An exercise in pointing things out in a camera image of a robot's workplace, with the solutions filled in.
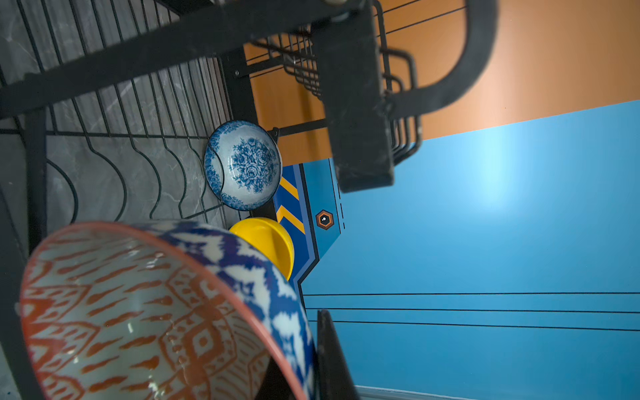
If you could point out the yellow bowl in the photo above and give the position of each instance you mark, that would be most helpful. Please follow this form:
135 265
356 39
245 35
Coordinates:
271 239

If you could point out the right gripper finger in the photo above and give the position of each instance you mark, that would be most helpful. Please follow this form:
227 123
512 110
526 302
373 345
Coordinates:
335 381

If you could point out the orange patterned bowl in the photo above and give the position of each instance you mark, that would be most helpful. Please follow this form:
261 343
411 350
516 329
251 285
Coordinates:
161 310

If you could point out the blue floral bowl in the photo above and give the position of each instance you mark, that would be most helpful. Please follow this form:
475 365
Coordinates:
242 165

